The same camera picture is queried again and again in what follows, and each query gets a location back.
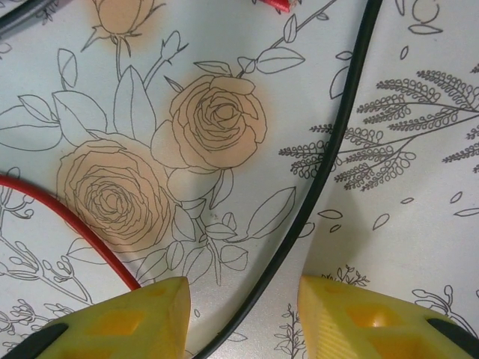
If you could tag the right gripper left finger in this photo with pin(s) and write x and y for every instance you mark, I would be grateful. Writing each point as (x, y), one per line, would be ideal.
(131, 325)

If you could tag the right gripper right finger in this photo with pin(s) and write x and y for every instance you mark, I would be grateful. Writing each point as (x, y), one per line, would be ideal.
(374, 329)

